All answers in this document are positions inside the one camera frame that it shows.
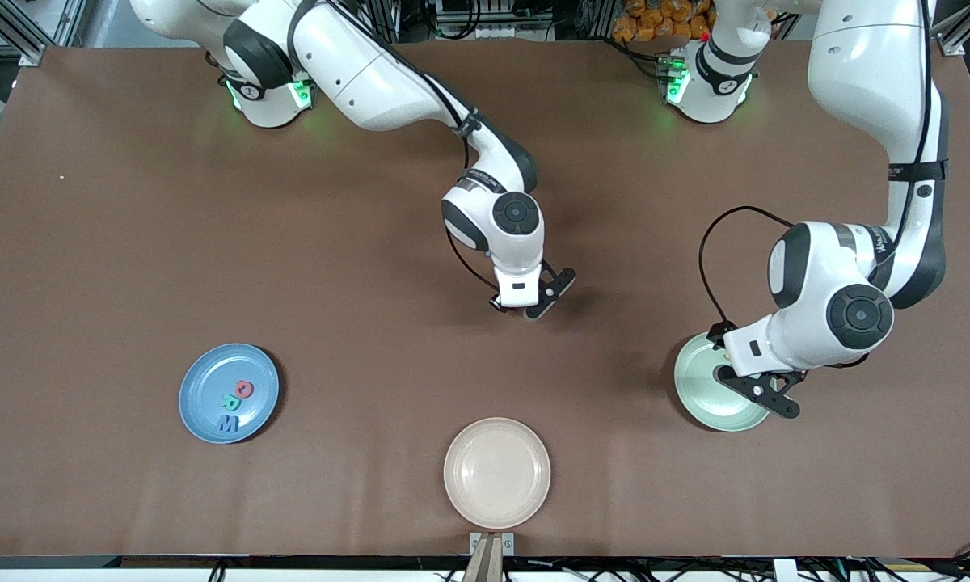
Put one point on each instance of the red letter Q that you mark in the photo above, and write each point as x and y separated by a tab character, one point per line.
239	393

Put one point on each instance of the teal letter R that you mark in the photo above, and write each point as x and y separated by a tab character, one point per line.
226	402

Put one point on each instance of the blue uppercase letter M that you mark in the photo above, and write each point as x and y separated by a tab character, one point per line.
221	423

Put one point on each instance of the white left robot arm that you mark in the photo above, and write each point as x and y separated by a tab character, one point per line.
873	73

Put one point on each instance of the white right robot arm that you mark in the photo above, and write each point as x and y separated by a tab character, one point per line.
372	73

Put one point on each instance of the green plate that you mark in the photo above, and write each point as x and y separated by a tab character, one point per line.
699	396

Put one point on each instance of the beige plate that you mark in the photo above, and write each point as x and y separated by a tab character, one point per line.
497	473

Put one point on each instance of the blue plate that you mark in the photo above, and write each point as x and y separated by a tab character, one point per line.
202	388

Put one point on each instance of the bag of orange items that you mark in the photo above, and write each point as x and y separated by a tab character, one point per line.
655	20

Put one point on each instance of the table cover cloth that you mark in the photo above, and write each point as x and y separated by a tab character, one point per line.
129	242

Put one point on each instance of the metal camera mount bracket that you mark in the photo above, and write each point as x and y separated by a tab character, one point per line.
491	558

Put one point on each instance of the aluminium frame profile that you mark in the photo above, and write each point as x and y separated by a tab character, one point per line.
31	55
958	40

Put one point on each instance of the black table edge rail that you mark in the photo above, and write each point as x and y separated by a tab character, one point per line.
48	562

